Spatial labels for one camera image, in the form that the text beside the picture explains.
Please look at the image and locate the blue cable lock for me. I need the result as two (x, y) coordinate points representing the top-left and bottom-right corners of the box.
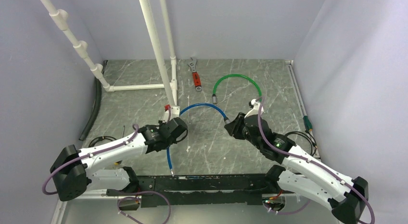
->
(166, 103), (230, 177)

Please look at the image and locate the green cable lock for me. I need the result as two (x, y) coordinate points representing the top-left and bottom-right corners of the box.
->
(212, 74), (262, 105)

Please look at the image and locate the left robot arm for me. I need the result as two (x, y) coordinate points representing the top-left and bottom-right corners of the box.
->
(42, 117), (188, 201)

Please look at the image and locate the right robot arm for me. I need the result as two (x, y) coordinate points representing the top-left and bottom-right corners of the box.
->
(224, 113), (375, 224)

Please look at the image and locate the black foam tube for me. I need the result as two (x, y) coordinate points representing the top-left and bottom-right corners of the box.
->
(78, 78), (103, 141)

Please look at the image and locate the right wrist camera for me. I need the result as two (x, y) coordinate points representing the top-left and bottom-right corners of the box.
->
(244, 99), (261, 118)

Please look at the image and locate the green handled screwdriver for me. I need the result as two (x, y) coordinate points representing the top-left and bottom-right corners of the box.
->
(303, 115), (313, 132)

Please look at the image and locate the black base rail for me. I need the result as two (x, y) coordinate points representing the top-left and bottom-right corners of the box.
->
(106, 174), (297, 208)

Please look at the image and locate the red handled adjustable wrench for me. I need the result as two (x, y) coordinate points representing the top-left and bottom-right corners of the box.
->
(188, 57), (202, 92)

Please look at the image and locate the black coiled cable right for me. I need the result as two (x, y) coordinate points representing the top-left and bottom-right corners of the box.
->
(285, 131), (318, 156)

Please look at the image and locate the black coiled cable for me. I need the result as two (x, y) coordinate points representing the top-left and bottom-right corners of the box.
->
(89, 135), (120, 148)
(285, 131), (318, 156)

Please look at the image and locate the black coiled cable left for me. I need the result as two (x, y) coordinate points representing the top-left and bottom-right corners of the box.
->
(89, 135), (120, 148)

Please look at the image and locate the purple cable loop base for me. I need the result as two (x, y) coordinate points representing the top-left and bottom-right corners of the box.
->
(116, 191), (171, 224)

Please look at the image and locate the white pvc pipe frame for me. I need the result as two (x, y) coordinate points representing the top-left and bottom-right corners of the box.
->
(39, 0), (178, 106)

